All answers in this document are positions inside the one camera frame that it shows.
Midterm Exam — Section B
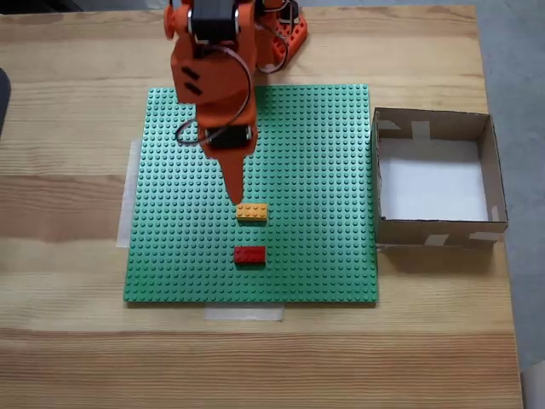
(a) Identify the long masking tape strip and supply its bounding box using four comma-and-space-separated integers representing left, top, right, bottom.
116, 136, 144, 249

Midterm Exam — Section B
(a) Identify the yellow lego block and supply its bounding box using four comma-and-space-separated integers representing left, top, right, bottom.
236, 203, 270, 224

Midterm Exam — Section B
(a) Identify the red lego block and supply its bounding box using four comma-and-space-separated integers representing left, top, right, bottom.
233, 245, 268, 269

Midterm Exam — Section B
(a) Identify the gripper motor cable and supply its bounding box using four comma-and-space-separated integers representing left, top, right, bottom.
174, 42, 253, 149

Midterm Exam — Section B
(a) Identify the green lego baseplate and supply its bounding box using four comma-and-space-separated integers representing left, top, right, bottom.
122, 84, 380, 304

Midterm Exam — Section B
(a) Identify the cardboard box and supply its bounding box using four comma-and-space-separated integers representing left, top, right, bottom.
370, 107, 509, 249

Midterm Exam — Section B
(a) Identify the short masking tape strip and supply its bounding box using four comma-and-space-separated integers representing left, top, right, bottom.
204, 304, 285, 322

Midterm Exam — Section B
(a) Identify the black rounded device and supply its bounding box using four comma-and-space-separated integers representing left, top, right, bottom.
0, 66, 12, 140

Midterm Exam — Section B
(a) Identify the white paper box lining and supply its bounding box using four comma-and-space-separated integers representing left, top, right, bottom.
377, 138, 491, 222

